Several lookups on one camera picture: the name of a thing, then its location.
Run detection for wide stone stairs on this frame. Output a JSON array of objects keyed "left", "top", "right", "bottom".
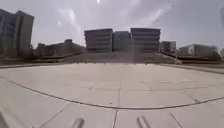
[{"left": 64, "top": 51, "right": 183, "bottom": 65}]

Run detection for pale concrete slab plaza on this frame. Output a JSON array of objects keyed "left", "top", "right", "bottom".
[{"left": 0, "top": 63, "right": 224, "bottom": 128}]

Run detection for dark twin-block building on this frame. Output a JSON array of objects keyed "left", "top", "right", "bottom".
[{"left": 83, "top": 27, "right": 162, "bottom": 54}]

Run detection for low dark building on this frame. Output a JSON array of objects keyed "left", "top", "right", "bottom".
[{"left": 35, "top": 38, "right": 87, "bottom": 58}]

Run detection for small grey building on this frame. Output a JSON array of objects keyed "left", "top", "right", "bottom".
[{"left": 159, "top": 40, "right": 177, "bottom": 54}]

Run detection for robot's own part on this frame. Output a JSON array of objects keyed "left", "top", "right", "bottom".
[
  {"left": 136, "top": 115, "right": 152, "bottom": 128},
  {"left": 71, "top": 117, "right": 86, "bottom": 128}
]

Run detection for low pale building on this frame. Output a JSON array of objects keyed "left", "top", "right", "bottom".
[{"left": 177, "top": 43, "right": 222, "bottom": 61}]

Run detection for tall grey building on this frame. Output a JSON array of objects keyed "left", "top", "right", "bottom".
[{"left": 0, "top": 8, "right": 35, "bottom": 60}]

